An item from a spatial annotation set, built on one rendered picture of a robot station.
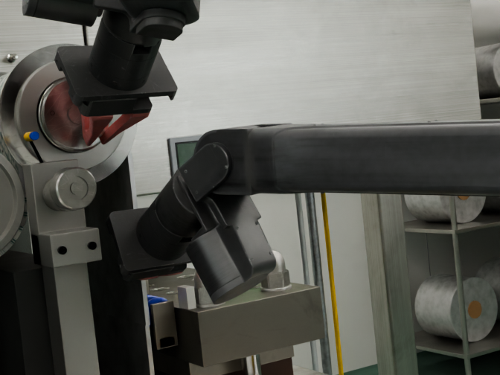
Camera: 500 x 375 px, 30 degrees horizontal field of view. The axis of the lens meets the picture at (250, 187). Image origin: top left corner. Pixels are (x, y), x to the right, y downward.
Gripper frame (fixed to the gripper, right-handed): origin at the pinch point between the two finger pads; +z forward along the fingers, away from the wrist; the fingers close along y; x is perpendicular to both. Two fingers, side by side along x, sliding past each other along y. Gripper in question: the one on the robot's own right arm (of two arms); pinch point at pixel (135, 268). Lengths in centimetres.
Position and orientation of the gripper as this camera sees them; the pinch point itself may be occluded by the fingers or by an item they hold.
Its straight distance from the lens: 103.2
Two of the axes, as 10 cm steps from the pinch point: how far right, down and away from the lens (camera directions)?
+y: 8.5, -1.1, 5.1
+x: -3.2, -8.9, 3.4
